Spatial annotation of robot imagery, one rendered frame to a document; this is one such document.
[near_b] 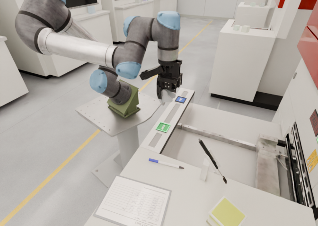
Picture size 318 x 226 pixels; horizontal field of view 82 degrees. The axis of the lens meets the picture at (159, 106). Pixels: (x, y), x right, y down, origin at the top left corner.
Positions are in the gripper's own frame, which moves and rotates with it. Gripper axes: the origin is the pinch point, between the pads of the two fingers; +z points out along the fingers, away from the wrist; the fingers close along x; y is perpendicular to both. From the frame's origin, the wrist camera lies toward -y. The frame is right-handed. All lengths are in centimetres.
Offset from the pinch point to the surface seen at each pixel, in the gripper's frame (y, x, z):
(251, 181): 44, -2, 29
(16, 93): -256, 61, 97
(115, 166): -59, 24, 109
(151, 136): -1.6, -7.7, 14.7
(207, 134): 20.0, 16.9, 26.7
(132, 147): -31, 17, 61
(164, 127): 1.4, 0.0, 14.2
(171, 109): -0.8, 15.3, 14.7
